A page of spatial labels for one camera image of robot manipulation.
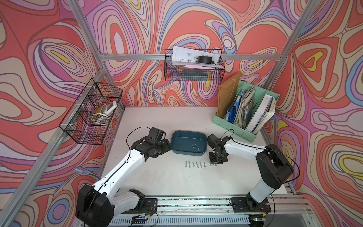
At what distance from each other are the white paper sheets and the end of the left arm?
1.48 feet

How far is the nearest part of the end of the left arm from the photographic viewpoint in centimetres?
55

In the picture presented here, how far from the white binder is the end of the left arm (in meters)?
0.58

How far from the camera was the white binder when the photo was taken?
33.2 inches

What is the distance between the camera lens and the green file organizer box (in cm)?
88

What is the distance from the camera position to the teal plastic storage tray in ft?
3.05

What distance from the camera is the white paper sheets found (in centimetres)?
84

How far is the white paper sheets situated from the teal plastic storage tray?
17.7 inches

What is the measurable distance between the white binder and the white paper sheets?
352 millimetres
